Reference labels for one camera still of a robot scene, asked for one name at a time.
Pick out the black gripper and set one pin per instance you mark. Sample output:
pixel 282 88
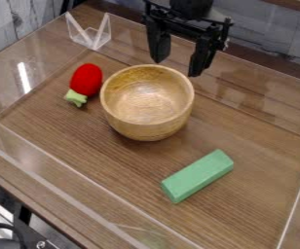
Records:
pixel 187 18

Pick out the red plush strawberry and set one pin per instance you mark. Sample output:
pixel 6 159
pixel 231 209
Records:
pixel 85 83

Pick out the wooden bowl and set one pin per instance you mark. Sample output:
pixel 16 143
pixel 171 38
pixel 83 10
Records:
pixel 148 101

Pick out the clear acrylic tray walls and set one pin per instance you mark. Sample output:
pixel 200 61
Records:
pixel 92 182

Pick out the green rectangular block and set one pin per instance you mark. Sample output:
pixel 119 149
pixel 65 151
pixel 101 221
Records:
pixel 199 175

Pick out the black table leg bracket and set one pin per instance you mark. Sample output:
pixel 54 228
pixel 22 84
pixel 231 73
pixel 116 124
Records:
pixel 40 235

